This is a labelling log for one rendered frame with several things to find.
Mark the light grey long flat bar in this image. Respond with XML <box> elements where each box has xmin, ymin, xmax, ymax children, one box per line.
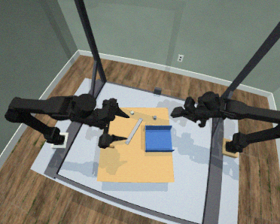
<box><xmin>125</xmin><ymin>118</ymin><xmax>143</xmax><ymax>144</ymax></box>

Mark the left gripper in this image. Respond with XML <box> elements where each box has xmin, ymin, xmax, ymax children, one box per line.
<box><xmin>180</xmin><ymin>97</ymin><xmax>210</xmax><ymax>128</ymax></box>

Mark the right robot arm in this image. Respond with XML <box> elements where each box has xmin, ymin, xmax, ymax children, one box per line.
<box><xmin>5</xmin><ymin>93</ymin><xmax>117</xmax><ymax>145</ymax></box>

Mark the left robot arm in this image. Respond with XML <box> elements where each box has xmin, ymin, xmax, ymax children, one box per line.
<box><xmin>197</xmin><ymin>91</ymin><xmax>280</xmax><ymax>153</ymax></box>

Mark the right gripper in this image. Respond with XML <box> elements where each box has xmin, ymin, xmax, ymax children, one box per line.
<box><xmin>87</xmin><ymin>98</ymin><xmax>129</xmax><ymax>149</ymax></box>

